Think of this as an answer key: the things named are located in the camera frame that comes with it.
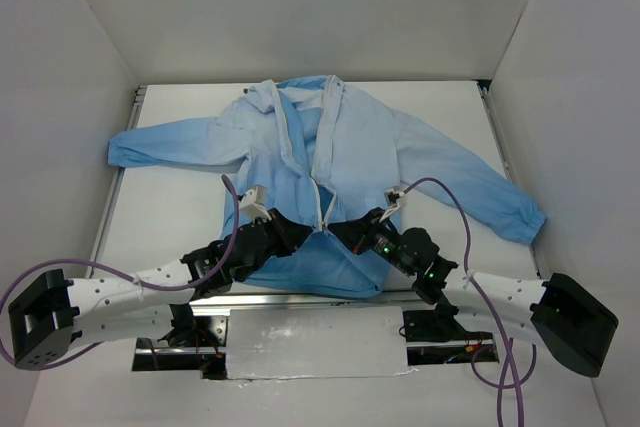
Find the light blue zip jacket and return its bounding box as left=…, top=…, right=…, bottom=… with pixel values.
left=108, top=76, right=546, bottom=298

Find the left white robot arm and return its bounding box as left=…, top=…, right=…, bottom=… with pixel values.
left=1, top=209, right=312, bottom=370

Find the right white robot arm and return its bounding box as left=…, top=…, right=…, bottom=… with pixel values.
left=329, top=209, right=619, bottom=378

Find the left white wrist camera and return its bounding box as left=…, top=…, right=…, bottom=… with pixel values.
left=239, top=185, right=271, bottom=222

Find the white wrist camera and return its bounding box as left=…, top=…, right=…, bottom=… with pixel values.
left=379, top=187, right=406, bottom=223
left=239, top=185, right=271, bottom=222

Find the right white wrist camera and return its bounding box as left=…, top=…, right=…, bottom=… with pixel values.
left=379, top=187, right=406, bottom=223

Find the aluminium rail frame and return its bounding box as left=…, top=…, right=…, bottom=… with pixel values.
left=74, top=77, right=557, bottom=373

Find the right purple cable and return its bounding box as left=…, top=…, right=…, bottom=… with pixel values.
left=399, top=176, right=539, bottom=427

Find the purple cable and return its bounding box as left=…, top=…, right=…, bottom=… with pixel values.
left=0, top=174, right=241, bottom=372
left=399, top=176, right=539, bottom=427

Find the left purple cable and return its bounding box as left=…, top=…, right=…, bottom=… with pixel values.
left=0, top=174, right=241, bottom=372

